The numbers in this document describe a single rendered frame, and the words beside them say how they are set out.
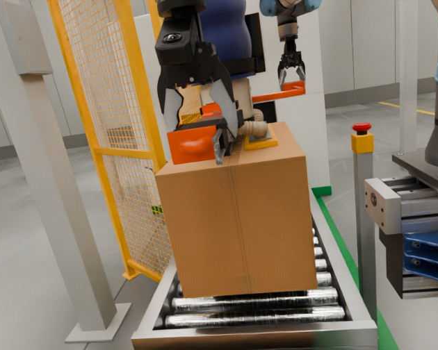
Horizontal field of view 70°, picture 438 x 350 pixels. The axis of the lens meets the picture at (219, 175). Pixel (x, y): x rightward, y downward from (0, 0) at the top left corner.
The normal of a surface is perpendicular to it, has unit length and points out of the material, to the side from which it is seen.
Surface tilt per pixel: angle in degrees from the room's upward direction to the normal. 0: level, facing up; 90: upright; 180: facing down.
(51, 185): 90
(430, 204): 90
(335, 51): 90
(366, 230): 90
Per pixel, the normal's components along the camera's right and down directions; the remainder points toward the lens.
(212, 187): -0.11, 0.31
